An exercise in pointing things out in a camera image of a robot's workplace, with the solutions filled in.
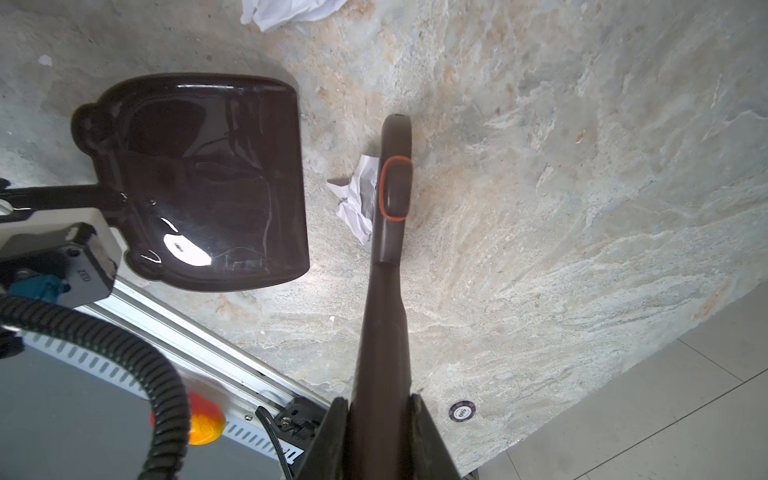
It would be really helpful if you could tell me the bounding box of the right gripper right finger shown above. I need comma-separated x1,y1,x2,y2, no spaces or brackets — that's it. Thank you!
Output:
410,394,461,480

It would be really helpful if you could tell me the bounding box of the brown hand brush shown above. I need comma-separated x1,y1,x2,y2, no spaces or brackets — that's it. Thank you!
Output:
343,114,413,479

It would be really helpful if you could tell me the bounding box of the aluminium rail frame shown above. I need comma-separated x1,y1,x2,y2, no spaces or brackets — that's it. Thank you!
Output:
23,275,331,466

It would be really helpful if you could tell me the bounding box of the white paper scrap left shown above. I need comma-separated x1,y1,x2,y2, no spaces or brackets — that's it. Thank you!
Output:
326,155,379,245

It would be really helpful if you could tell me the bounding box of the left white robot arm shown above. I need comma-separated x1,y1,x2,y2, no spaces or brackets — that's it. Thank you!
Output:
1,295,191,479

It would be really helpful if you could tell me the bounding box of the white paper scrap long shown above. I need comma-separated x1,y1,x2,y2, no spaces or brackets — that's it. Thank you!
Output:
240,0,347,32

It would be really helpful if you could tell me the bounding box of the dark brown dustpan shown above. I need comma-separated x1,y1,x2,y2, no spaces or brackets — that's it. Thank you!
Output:
1,73,310,292

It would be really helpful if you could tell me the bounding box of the red yellow toy mango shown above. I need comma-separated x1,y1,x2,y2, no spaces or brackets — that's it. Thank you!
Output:
188,393,226,446

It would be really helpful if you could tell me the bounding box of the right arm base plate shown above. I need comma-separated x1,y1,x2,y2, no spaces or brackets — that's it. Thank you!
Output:
254,397,328,470

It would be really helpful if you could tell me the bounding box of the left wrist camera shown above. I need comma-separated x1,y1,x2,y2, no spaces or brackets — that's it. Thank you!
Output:
1,208,122,308

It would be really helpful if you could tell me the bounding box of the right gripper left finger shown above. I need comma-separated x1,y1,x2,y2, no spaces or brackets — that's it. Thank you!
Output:
295,397,348,480

